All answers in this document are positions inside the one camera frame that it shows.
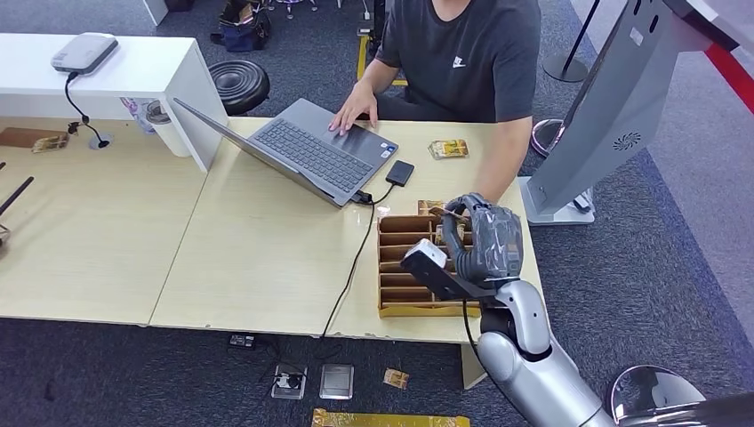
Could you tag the wooden card organizer box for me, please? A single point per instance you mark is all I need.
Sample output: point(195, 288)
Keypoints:
point(406, 259)

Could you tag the person's right forearm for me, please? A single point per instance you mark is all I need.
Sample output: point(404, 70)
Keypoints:
point(376, 76)

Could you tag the floor power socket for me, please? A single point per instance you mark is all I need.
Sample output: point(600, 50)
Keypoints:
point(288, 383)

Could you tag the black rod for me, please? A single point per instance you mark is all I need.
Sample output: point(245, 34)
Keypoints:
point(15, 196)

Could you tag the person's right hand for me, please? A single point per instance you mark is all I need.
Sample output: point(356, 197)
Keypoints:
point(356, 107)

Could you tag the small black device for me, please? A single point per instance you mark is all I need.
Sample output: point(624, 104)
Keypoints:
point(241, 340)

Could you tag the person's left forearm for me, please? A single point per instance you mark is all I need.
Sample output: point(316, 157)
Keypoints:
point(503, 159)

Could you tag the stack of gold cards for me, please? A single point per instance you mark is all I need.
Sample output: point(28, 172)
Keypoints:
point(50, 143)
point(448, 148)

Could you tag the black external drive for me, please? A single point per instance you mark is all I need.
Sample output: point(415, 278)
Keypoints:
point(400, 173)

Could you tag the black round stool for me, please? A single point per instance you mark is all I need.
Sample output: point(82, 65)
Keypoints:
point(238, 85)

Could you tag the silver floor plate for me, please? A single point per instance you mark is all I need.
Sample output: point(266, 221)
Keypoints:
point(337, 381)

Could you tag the grey flat device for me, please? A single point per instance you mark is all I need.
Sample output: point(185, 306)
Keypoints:
point(84, 53)

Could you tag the person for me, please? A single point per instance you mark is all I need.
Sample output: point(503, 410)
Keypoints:
point(471, 59)

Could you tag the black stanchion post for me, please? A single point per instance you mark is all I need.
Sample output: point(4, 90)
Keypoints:
point(565, 69)

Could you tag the white desk shelf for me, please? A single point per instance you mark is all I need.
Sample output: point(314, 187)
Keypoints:
point(135, 70)

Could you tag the pale table leg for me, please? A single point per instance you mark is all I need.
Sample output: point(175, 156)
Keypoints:
point(470, 365)

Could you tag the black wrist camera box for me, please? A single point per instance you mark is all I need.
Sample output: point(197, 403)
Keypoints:
point(427, 269)

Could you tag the white lidded cup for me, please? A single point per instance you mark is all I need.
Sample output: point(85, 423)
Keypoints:
point(159, 115)

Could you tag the brown board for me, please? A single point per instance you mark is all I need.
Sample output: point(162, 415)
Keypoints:
point(20, 136)

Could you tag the dark bag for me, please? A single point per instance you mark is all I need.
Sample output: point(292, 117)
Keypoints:
point(241, 29)

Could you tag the grey laptop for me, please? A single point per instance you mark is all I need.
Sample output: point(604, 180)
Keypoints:
point(318, 154)

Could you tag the chrome stool base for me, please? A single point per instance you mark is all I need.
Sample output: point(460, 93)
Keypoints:
point(648, 392)

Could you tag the colourful plastic bag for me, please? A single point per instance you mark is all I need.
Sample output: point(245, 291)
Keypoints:
point(134, 109)

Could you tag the yellow tape strip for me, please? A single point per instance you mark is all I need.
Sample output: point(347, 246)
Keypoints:
point(383, 420)

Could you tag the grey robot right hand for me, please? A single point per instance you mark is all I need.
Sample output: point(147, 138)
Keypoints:
point(492, 241)

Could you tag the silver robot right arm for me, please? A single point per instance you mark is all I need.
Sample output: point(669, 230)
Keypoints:
point(530, 353)

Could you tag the grey kiosk stand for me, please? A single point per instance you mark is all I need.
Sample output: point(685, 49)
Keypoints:
point(612, 100)

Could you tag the chrome round base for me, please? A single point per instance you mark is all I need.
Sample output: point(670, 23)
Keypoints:
point(543, 136)

